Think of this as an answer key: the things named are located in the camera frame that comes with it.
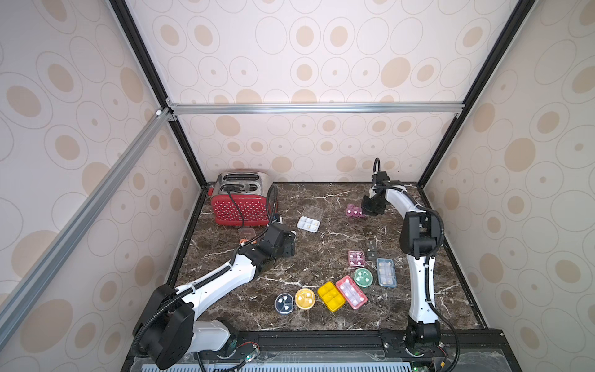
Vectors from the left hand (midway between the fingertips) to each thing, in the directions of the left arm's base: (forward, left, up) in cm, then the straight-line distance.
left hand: (293, 240), depth 84 cm
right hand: (+23, -37, -11) cm, 45 cm away
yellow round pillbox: (-17, -4, -12) cm, 21 cm away
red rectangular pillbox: (-15, -22, -11) cm, 29 cm away
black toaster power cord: (+15, +24, +2) cm, 28 cm away
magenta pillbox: (+23, -28, -13) cm, 39 cm away
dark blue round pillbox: (-19, +3, -11) cm, 22 cm away
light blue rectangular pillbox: (-7, -36, -11) cm, 38 cm away
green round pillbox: (-9, -27, -12) cm, 30 cm away
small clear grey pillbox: (+2, -32, -12) cm, 34 cm away
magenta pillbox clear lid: (-1, -25, -12) cm, 28 cm away
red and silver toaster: (+17, +21, +4) cm, 27 cm away
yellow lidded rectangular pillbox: (-16, -14, -12) cm, 25 cm away
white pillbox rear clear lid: (+19, -7, -13) cm, 24 cm away
